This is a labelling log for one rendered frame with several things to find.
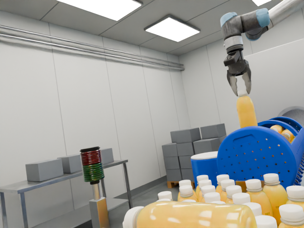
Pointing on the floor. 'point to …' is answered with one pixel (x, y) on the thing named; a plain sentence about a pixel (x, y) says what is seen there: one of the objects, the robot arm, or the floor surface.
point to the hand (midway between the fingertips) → (242, 92)
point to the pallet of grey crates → (189, 150)
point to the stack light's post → (99, 213)
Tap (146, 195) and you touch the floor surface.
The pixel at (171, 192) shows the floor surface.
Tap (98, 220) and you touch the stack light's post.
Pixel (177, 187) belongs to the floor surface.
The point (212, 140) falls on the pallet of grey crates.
